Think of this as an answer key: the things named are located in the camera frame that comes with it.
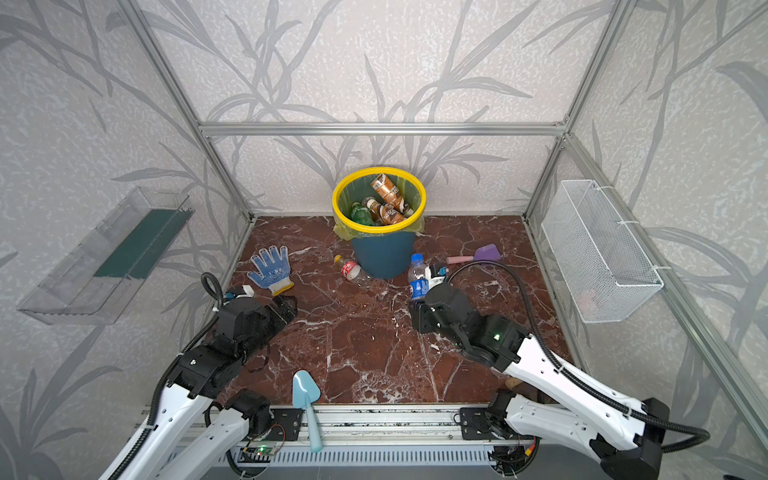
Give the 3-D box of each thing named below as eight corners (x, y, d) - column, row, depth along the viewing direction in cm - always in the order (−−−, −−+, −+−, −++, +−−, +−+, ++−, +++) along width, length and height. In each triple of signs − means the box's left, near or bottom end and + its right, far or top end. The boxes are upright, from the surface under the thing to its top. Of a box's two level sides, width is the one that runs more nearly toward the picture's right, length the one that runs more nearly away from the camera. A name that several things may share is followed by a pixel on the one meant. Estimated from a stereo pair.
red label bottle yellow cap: (330, 268, 106) (328, 261, 102) (341, 258, 109) (339, 250, 105) (364, 291, 100) (362, 284, 96) (374, 280, 103) (373, 272, 99)
